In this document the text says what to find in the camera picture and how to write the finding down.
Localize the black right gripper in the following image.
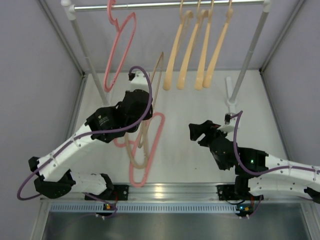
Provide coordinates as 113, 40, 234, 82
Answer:
189, 120, 231, 148

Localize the beige thick hanger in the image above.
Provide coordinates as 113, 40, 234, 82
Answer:
136, 51, 166, 151
124, 133, 150, 169

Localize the pink thick hanger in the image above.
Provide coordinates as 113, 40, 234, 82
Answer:
103, 0, 137, 93
113, 112, 166, 188

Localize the cream hanger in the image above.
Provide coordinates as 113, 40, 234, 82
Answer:
194, 0, 214, 91
162, 0, 194, 91
202, 0, 234, 89
176, 0, 208, 90

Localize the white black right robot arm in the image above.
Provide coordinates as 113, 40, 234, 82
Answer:
188, 118, 320, 203

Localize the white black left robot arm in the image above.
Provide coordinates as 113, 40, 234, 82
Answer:
28, 89, 153, 200

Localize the white right rack foot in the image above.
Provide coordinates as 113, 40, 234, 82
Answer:
225, 76, 240, 115

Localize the silver horizontal rack bar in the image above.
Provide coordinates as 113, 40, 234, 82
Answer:
73, 0, 266, 12

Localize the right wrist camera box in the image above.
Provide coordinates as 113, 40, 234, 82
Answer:
217, 112, 239, 133

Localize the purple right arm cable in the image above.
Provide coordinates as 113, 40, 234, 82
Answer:
226, 110, 320, 218

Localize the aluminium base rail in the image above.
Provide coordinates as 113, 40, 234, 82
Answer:
39, 181, 313, 204

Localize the grey slotted cable duct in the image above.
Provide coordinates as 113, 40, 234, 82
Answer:
50, 202, 240, 214

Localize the aluminium right corner frame post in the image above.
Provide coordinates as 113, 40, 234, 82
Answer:
259, 0, 308, 73

